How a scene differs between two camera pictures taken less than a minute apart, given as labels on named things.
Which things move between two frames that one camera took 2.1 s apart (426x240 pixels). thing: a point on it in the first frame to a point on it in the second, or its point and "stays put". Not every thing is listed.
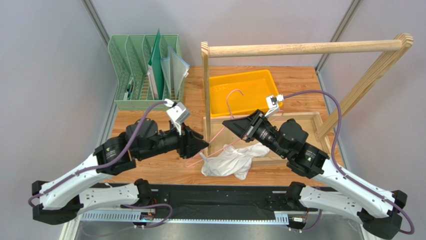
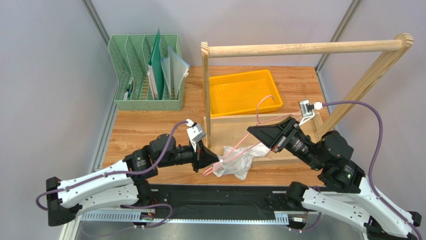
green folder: (156, 57) stays put
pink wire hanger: (186, 165) to (259, 108)
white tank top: (234, 162) stays put
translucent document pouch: (175, 69) stays put
